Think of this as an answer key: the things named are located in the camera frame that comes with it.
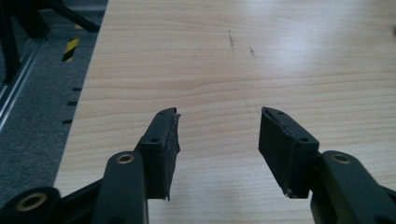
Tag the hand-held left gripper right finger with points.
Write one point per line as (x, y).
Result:
(286, 149)

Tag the black metal stand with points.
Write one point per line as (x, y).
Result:
(9, 46)

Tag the yellow-black striped tape strip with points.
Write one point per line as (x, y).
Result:
(71, 49)

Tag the metal floor rail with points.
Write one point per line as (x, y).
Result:
(18, 84)

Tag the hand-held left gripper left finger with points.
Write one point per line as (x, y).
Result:
(158, 149)

